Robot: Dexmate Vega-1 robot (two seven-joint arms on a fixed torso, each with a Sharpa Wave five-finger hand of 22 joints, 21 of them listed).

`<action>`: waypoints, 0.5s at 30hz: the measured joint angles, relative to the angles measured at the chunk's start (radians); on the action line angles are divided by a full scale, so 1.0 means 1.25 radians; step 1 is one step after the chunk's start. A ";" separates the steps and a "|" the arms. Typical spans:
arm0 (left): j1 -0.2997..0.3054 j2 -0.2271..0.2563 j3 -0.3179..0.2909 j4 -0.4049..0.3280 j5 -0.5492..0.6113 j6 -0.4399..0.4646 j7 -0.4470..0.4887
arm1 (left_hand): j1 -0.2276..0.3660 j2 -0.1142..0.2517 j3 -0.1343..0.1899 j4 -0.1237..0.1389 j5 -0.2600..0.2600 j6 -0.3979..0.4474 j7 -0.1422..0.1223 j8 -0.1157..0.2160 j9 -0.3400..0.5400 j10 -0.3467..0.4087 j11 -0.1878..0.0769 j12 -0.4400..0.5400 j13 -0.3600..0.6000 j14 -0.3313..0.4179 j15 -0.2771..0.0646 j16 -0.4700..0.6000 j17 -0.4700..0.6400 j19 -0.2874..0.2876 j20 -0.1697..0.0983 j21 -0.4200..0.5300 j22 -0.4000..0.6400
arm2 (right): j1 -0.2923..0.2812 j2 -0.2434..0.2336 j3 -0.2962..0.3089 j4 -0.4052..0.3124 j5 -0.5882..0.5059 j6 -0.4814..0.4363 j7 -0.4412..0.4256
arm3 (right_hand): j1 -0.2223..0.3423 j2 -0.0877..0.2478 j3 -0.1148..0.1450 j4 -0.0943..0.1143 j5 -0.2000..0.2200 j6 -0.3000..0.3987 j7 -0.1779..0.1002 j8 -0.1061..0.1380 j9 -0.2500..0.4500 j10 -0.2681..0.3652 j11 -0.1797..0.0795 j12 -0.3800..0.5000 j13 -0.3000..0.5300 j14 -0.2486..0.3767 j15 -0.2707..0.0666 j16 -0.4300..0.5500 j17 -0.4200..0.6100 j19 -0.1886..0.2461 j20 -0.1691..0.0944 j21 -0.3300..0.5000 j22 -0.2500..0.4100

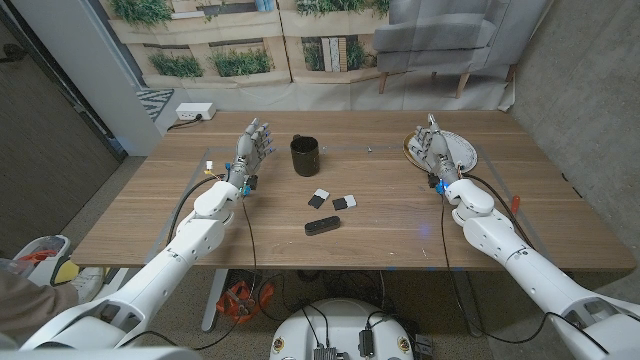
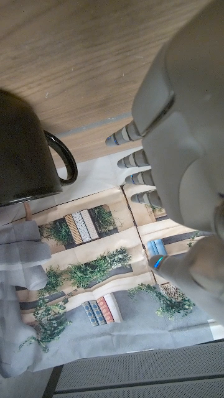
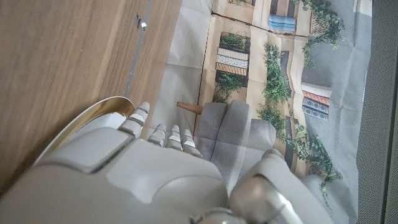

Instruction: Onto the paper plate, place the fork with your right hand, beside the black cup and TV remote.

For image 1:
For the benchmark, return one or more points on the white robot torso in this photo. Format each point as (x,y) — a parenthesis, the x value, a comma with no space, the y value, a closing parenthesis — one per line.
(340,320)

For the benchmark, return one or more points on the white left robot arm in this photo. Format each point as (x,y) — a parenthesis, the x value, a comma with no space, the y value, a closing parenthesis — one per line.
(165,270)

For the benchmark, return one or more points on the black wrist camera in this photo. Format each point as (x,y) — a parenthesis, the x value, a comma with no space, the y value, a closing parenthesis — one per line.
(433,180)
(252,182)

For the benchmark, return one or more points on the white shoe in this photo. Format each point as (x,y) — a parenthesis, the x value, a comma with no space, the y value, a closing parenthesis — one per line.
(89,282)

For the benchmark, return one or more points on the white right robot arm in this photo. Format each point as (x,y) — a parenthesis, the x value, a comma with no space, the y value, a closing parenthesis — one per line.
(540,280)

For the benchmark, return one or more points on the white table leg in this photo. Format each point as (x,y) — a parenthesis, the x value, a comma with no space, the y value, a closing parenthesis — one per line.
(214,300)

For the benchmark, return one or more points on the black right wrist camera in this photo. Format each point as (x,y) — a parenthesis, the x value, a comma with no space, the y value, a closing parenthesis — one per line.
(433,180)

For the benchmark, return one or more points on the white power strip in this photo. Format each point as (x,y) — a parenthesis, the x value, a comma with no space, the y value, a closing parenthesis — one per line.
(195,111)

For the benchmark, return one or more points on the printed room backdrop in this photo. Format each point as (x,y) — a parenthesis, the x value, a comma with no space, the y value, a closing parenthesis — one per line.
(325,95)

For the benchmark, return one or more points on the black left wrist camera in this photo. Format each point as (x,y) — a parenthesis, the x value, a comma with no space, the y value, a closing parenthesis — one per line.
(252,182)

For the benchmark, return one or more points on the yellow object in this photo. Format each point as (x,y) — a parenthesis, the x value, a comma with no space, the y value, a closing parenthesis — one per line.
(67,272)

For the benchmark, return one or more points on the black and white card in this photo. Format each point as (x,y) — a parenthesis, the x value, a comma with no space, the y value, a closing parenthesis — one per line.
(344,202)
(318,199)

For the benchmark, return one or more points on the black TV remote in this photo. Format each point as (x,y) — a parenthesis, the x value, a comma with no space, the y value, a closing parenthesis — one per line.
(322,226)

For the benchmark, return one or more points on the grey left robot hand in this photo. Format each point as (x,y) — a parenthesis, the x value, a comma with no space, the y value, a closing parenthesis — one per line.
(247,150)

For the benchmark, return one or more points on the black box on torso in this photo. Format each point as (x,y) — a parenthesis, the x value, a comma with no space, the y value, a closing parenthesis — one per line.
(366,343)

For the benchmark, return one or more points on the white paper plate gold rim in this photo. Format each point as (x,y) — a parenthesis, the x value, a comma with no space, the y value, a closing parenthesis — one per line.
(464,150)

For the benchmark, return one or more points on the white bin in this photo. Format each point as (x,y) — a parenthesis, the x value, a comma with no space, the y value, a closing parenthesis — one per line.
(42,265)

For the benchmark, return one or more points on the orange tool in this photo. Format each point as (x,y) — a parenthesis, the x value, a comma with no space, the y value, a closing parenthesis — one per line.
(235,302)

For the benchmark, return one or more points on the black cup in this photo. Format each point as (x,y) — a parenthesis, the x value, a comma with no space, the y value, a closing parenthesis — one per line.
(305,157)

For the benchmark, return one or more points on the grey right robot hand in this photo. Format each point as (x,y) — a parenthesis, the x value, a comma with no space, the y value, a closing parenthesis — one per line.
(436,150)

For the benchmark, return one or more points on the grey table leg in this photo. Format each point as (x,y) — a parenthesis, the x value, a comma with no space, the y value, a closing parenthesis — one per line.
(470,305)

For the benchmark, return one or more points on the person in brown clothes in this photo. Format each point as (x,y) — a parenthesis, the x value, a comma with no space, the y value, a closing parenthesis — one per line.
(30,305)

